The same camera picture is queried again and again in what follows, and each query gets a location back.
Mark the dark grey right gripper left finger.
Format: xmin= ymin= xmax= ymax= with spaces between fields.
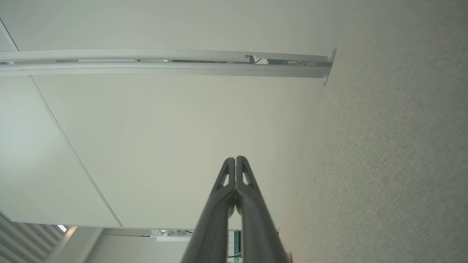
xmin=182 ymin=157 xmax=235 ymax=263

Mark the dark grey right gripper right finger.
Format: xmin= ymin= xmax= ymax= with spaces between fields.
xmin=236 ymin=156 xmax=287 ymax=263

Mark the white metal table leg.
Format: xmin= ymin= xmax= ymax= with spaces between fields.
xmin=0 ymin=49 xmax=334 ymax=78

